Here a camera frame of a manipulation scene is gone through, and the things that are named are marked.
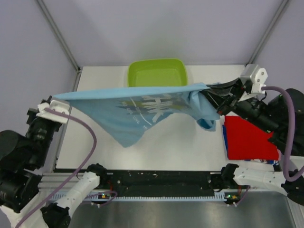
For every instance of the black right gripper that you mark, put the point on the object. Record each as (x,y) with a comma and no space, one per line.
(235,86)

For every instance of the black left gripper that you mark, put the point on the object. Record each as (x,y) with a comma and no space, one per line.
(32,114)

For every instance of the light blue t shirt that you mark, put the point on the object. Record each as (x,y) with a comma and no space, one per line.
(126,113)

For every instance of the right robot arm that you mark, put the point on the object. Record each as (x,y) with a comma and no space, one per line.
(283,117)

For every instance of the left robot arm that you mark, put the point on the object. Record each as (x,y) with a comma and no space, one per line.
(20,199)

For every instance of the red folded t shirt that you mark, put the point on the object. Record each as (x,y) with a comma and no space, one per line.
(246,141)

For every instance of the green plastic basin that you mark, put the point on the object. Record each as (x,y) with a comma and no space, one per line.
(157,72)

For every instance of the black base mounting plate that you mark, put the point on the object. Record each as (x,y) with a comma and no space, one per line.
(141,183)

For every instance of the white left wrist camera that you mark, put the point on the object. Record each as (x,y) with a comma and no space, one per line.
(53,110)

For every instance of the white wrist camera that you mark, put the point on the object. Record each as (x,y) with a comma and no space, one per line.
(253,78)
(53,110)

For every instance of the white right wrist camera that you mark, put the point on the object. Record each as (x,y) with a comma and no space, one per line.
(253,78)

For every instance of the right aluminium corner post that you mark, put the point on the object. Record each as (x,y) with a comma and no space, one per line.
(283,6)

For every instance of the aluminium corner post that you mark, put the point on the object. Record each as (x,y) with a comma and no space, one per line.
(283,6)
(57,34)

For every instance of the left aluminium corner post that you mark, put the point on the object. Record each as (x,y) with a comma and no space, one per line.
(57,34)

